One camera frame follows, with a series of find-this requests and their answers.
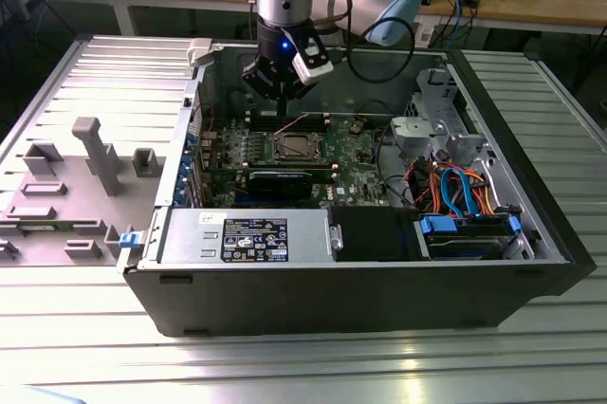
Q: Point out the grey parts rack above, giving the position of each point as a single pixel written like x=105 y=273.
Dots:
x=71 y=205

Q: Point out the black graphics card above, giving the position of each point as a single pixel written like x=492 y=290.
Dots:
x=280 y=184

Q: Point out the hard disk in blue carrier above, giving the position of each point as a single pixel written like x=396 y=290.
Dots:
x=455 y=245

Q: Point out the metal cage bracket plate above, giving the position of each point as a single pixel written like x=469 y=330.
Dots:
x=412 y=128

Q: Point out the CPU socket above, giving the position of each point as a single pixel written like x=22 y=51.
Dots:
x=284 y=158

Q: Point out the green motherboard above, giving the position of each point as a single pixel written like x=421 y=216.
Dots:
x=353 y=171

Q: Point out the silver power supply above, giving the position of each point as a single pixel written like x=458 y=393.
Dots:
x=189 y=238

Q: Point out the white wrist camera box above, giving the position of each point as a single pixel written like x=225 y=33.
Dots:
x=313 y=72

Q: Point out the grey case latch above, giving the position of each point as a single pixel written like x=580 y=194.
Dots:
x=199 y=50

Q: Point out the black RAM slot bank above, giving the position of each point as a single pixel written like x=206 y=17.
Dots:
x=265 y=164
x=258 y=123

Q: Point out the black PC case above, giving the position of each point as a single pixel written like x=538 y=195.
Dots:
x=332 y=299

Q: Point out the metal drive cage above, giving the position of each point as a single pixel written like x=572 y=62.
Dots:
x=446 y=124

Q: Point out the round coin battery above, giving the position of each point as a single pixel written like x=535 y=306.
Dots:
x=356 y=127

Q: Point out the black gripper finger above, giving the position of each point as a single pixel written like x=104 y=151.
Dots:
x=299 y=87
x=258 y=79

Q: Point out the blue plastic clip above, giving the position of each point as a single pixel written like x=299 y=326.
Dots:
x=130 y=240

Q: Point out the silver CPU plate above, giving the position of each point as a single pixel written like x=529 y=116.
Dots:
x=299 y=145

